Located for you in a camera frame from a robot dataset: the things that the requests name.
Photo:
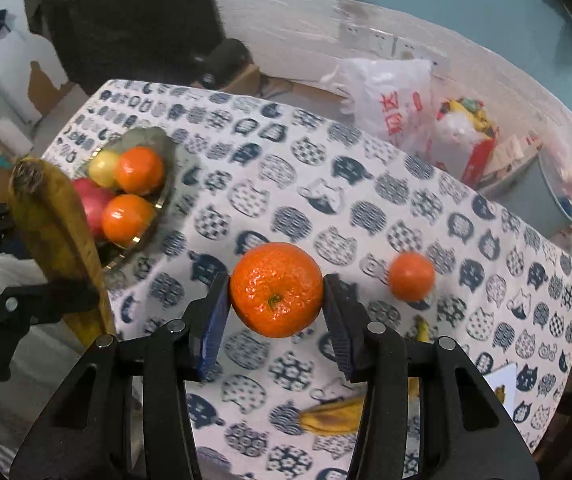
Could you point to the small yellow apple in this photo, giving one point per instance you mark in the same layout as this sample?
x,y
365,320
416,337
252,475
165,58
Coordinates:
x,y
101,170

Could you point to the small orange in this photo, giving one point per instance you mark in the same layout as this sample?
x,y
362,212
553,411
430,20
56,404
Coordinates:
x,y
126,219
411,276

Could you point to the cat print tablecloth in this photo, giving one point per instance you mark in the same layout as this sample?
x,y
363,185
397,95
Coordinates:
x,y
316,160

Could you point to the black round device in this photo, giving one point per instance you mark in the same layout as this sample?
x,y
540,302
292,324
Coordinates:
x,y
225,60

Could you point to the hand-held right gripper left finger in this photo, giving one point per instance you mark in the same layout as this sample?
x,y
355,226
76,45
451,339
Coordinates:
x,y
213,330

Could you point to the white card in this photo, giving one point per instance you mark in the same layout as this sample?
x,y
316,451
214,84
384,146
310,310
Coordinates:
x,y
506,377

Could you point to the spotted yellow banana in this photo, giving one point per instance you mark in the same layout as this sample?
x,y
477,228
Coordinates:
x,y
55,240
331,417

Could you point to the brown cardboard box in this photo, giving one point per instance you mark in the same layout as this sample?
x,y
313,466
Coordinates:
x,y
246,77

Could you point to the red carton box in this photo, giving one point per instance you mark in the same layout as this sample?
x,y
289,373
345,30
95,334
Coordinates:
x,y
478,162

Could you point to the green glass plate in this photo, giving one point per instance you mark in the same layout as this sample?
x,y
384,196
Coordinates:
x,y
161,146

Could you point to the large red apple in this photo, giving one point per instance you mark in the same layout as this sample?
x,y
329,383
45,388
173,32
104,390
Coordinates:
x,y
90,200

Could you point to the grey plastic bin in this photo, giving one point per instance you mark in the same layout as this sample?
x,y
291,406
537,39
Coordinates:
x,y
516,185

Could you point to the yellow green packets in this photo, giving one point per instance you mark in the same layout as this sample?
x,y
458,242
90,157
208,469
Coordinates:
x,y
471,115

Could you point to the large orange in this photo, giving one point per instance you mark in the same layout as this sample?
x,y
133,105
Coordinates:
x,y
139,170
276,290

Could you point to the cardboard pieces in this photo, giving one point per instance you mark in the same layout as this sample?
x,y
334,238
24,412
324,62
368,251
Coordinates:
x,y
513,150

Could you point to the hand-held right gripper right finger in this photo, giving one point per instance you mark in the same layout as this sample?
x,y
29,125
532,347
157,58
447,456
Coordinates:
x,y
341,330

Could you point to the large dark object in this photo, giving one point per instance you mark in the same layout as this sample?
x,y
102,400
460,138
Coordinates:
x,y
125,20

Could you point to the white plastic bag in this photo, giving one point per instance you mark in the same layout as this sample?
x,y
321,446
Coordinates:
x,y
391,85

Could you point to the white wall socket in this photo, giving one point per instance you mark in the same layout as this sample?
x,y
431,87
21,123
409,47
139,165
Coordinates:
x,y
352,27
407,49
382,40

